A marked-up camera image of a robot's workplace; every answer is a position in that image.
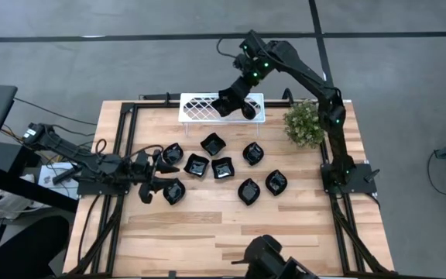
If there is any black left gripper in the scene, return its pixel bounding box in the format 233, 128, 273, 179
124, 149, 180, 205

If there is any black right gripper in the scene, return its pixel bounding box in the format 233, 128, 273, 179
211, 72, 263, 118

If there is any black teardrop mini plate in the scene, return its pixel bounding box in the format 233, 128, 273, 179
240, 101, 258, 121

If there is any black wavy square mini plate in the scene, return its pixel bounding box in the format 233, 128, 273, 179
183, 153, 211, 178
200, 132, 228, 157
211, 156, 236, 181

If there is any green plant in black pot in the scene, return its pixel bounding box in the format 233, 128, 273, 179
283, 98, 327, 150

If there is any white power strip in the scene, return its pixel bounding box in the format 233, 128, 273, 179
38, 161, 80, 191

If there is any white bag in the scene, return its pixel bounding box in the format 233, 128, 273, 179
0, 173, 53, 222

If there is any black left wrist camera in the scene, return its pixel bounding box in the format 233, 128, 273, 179
134, 150, 151, 168

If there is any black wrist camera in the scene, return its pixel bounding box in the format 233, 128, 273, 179
233, 53, 252, 71
134, 150, 151, 168

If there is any white wire shelf rack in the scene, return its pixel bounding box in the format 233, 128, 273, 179
178, 91, 266, 136

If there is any black left wrist camera cable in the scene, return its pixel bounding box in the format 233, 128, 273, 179
93, 137, 166, 164

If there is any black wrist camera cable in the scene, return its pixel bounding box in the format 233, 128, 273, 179
93, 137, 166, 164
215, 36, 249, 59

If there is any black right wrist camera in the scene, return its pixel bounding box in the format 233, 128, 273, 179
233, 53, 252, 71

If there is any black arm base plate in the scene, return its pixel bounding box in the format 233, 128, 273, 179
76, 165, 133, 197
321, 162, 378, 195

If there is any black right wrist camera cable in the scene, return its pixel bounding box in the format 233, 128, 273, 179
215, 36, 249, 59

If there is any black aluminium rig frame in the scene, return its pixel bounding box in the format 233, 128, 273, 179
62, 91, 396, 279

